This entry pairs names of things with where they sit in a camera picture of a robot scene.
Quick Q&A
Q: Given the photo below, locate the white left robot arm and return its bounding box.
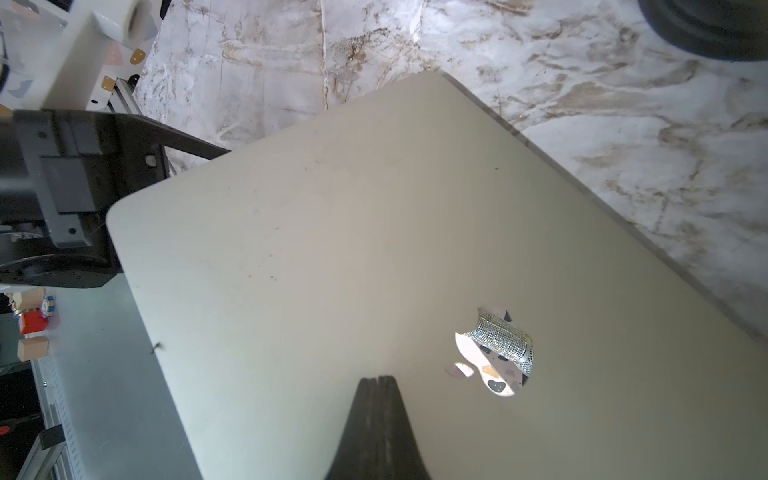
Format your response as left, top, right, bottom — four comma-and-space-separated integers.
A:
1, 1, 224, 288

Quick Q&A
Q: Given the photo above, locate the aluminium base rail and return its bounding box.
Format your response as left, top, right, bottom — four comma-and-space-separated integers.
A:
16, 359, 80, 480

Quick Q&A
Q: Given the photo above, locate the silver laptop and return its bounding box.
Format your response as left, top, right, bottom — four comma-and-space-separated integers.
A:
107, 73, 767, 479

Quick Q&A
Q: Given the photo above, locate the glitter microphone on black stand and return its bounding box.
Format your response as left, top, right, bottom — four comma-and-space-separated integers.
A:
638, 0, 767, 62

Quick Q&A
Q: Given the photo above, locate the red yellow toy vehicle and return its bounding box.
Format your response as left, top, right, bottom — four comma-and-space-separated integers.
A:
5, 287, 55, 362

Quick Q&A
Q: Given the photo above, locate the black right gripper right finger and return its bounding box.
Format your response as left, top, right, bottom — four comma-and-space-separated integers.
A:
379, 376, 430, 479

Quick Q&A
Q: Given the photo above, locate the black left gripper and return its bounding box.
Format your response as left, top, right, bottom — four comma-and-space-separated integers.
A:
1, 110, 229, 288

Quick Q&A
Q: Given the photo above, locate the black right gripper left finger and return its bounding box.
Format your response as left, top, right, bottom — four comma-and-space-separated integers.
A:
326, 378, 380, 479

